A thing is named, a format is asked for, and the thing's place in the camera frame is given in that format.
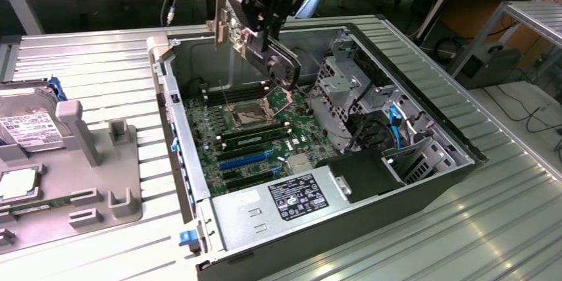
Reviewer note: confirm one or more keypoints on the black graphics card with fan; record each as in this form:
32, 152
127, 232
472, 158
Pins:
283, 70

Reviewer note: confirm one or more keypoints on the black RAM slot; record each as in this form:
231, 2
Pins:
235, 89
254, 129
236, 96

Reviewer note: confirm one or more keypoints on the silver metal disk bay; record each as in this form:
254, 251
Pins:
338, 83

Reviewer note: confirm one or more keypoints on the thin metal locking lever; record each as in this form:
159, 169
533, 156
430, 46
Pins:
224, 96

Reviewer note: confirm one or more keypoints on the metal socket cover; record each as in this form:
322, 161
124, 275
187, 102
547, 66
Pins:
268, 106

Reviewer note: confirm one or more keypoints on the black stand pole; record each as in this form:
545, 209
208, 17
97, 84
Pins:
443, 1

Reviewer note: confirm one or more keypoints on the green motherboard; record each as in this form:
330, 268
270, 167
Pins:
307, 129

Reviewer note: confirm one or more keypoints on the black RAM stick green label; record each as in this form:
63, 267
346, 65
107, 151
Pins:
254, 139

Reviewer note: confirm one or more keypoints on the long black expansion slot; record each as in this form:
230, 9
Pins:
239, 155
252, 179
246, 186

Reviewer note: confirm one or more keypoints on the blue expansion slot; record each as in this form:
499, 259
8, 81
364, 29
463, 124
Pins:
243, 162

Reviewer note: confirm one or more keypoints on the silver chipset heatsink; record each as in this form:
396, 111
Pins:
300, 162

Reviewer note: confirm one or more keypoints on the short black expansion slot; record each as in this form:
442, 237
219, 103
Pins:
228, 174

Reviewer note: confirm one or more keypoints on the black plastic air shroud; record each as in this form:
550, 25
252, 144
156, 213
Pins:
359, 175

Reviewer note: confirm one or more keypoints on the metal slat side table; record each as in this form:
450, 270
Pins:
539, 17

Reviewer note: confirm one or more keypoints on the perforated metal bay cage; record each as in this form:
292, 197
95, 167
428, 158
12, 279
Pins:
420, 162

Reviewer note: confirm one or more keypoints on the grey power supply unit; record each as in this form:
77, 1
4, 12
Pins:
246, 221

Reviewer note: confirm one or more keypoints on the hard disk with blue rails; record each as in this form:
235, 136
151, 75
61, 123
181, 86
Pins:
31, 129

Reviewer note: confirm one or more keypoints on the grey parts rack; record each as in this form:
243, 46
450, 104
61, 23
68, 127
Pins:
56, 179

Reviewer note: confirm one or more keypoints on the blue plastic case latch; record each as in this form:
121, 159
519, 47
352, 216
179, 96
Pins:
185, 238

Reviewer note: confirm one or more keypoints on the open black PC case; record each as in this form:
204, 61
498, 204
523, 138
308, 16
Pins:
395, 228

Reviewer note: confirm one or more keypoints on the silver CPU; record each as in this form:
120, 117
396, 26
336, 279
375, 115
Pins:
15, 184

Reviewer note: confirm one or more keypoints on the black chassis intrusion switch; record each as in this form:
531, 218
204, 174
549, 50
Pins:
175, 99

